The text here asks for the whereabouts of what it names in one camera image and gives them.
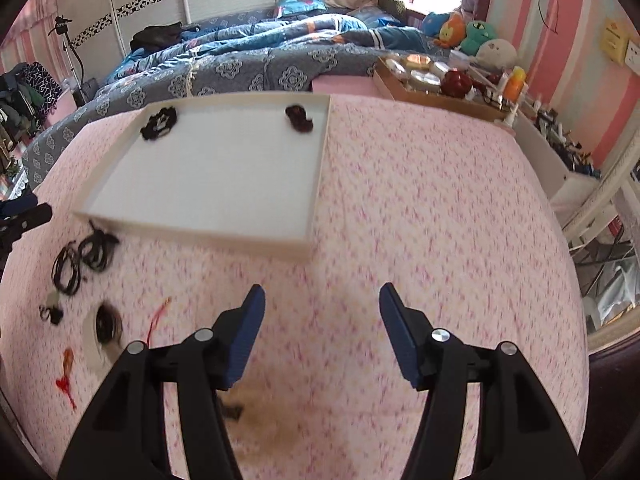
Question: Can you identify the blue cartoon pillow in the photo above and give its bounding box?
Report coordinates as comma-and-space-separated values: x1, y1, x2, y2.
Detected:
275, 0, 329, 19

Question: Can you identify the white curved furniture frame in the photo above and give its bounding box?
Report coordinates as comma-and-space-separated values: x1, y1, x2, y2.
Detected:
560, 145, 640, 243

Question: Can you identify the blue plush toy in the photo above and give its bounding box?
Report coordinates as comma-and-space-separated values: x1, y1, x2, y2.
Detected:
421, 11, 451, 37

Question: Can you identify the thin red string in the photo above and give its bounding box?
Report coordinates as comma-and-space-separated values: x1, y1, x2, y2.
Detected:
145, 297, 174, 345

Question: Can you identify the row of small cosmetic bottles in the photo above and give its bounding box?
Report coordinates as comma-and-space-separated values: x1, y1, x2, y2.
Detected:
520, 94, 603, 177

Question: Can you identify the black wire hook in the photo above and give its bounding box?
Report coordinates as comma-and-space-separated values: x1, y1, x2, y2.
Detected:
537, 0, 563, 36

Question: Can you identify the white plush toy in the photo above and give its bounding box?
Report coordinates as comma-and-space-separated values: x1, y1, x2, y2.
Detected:
475, 40, 518, 71

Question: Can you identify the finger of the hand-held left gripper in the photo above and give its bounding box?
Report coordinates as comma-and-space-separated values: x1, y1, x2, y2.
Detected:
0, 194, 39, 220
0, 203, 54, 261

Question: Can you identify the black beaded leather bracelet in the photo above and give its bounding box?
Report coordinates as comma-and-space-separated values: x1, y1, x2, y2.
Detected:
77, 220, 121, 274

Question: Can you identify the black clothing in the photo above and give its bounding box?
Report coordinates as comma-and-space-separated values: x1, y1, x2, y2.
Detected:
131, 22, 184, 52

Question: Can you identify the red round jar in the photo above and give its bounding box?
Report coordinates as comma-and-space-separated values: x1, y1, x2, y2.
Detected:
441, 70, 473, 97

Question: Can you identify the black tripod stand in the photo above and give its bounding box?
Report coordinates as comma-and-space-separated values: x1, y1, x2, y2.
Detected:
47, 16, 99, 107

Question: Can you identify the brown cardboard box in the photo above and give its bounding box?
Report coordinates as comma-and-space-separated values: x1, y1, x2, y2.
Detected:
372, 54, 517, 122

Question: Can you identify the white shallow tray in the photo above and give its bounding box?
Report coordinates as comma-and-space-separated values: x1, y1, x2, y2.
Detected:
72, 92, 332, 262

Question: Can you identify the pink floral tablecloth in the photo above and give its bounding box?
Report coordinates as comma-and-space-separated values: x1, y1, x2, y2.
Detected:
0, 92, 592, 480

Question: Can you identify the green plush toy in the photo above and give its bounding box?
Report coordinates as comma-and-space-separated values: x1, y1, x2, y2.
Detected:
459, 20, 500, 56

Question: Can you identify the red bead hair tie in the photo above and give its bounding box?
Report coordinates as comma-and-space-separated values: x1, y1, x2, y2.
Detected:
55, 347, 78, 408

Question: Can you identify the orange plush toy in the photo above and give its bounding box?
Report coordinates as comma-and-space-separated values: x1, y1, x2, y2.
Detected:
434, 12, 468, 50

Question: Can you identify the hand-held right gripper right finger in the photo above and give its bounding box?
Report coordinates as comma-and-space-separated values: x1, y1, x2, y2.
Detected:
378, 282, 586, 480

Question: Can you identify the white round jar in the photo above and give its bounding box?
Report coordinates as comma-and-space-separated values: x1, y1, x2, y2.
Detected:
410, 72, 442, 92

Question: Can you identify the pink box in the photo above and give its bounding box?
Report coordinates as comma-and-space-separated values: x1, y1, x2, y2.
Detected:
311, 77, 382, 97

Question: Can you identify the black scrunchie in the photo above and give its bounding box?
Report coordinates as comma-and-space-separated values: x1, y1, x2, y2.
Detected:
140, 106, 180, 141

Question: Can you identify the white band wristwatch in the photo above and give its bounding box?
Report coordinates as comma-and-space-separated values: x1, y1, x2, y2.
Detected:
81, 301, 124, 376

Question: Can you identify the black braided cord bracelet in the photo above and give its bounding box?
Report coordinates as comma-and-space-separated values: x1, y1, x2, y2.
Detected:
51, 241, 85, 295

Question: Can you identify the pile of clothes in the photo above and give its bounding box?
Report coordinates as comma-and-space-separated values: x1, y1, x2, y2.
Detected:
0, 60, 64, 161

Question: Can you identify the blue patterned quilt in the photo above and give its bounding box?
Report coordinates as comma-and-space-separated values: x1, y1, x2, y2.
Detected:
22, 10, 433, 188

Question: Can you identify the white shelf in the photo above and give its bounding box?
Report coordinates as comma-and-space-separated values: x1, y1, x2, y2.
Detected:
510, 105, 606, 211

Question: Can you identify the yellow wall sticker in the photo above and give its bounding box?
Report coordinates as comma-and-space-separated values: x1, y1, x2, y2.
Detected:
600, 17, 632, 66

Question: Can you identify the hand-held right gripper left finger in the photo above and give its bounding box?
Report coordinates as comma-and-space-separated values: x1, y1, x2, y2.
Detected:
57, 283, 266, 480

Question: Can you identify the orange bottle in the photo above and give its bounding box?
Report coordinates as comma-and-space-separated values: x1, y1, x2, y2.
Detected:
502, 67, 527, 102

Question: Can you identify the dark small hair tie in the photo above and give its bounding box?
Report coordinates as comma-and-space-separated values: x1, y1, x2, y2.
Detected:
284, 105, 315, 133

